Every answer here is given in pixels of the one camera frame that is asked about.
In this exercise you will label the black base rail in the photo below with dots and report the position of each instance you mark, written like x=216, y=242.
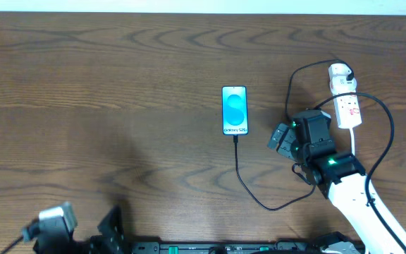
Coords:
x=147, y=247

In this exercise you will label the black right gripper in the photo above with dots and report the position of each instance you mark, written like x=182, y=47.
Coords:
x=291, y=142

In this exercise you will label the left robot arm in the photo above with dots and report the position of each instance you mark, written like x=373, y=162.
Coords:
x=56, y=244

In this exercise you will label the white charger plug adapter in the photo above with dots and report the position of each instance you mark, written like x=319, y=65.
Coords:
x=339, y=69

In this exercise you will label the blue screen smartphone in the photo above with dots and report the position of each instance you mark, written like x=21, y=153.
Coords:
x=234, y=110

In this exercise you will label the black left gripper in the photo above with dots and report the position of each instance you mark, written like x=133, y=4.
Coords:
x=95, y=241

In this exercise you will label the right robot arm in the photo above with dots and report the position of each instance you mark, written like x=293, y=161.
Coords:
x=341, y=179

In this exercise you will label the white power strip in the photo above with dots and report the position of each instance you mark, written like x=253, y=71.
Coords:
x=347, y=106

